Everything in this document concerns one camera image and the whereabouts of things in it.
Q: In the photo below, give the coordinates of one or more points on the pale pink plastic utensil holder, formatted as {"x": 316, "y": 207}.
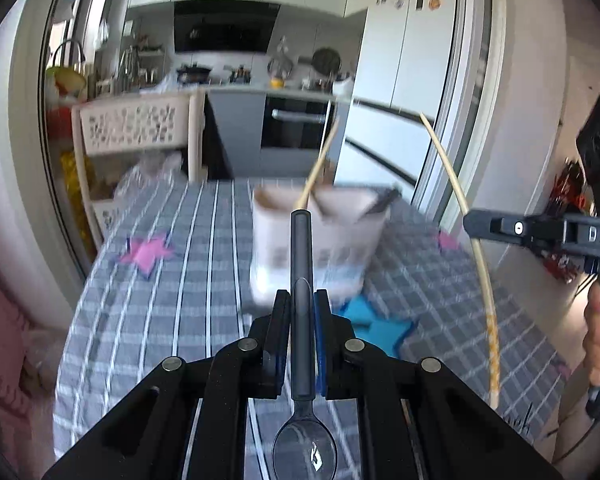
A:
{"x": 325, "y": 245}

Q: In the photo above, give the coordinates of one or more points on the colourful stacked bowls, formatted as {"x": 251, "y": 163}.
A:
{"x": 65, "y": 81}

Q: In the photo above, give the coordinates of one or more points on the bamboo chopstick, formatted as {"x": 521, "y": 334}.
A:
{"x": 322, "y": 157}
{"x": 485, "y": 290}

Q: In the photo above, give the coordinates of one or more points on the yellow packet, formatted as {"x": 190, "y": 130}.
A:
{"x": 75, "y": 195}

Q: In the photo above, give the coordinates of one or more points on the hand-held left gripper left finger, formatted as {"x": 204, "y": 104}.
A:
{"x": 280, "y": 345}

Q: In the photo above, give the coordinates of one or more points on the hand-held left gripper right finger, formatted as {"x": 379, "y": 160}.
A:
{"x": 321, "y": 345}

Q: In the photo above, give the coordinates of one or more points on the black wok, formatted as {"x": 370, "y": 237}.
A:
{"x": 194, "y": 74}

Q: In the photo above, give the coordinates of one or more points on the curved kitchen faucet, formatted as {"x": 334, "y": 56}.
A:
{"x": 65, "y": 44}

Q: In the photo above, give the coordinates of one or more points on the dark translucent plastic spoon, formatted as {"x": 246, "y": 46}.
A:
{"x": 382, "y": 201}
{"x": 301, "y": 260}

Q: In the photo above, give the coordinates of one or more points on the yellow bowl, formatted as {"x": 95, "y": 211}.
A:
{"x": 277, "y": 82}

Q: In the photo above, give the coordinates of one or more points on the black range hood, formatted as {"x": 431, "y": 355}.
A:
{"x": 225, "y": 27}

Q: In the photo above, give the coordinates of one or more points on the beige plastic storage trolley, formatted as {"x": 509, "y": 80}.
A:
{"x": 130, "y": 122}

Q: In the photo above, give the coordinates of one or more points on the clear plastic bag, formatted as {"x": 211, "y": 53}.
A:
{"x": 150, "y": 172}

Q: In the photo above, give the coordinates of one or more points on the white sliding door frame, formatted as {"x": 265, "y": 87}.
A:
{"x": 472, "y": 85}

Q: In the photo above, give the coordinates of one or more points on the black built-in oven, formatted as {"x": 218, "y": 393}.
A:
{"x": 295, "y": 125}

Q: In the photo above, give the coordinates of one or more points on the white plastic bag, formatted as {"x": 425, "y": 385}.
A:
{"x": 169, "y": 82}

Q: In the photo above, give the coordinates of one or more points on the dark round hanging pan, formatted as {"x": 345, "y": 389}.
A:
{"x": 326, "y": 61}

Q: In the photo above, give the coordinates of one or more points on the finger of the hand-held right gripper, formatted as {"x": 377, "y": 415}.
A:
{"x": 517, "y": 230}

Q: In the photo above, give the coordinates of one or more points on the white pot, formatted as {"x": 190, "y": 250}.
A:
{"x": 343, "y": 86}

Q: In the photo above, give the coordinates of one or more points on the white refrigerator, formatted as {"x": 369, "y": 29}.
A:
{"x": 404, "y": 70}

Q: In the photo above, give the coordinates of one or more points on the grey checked star tablecloth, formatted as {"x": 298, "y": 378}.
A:
{"x": 180, "y": 270}

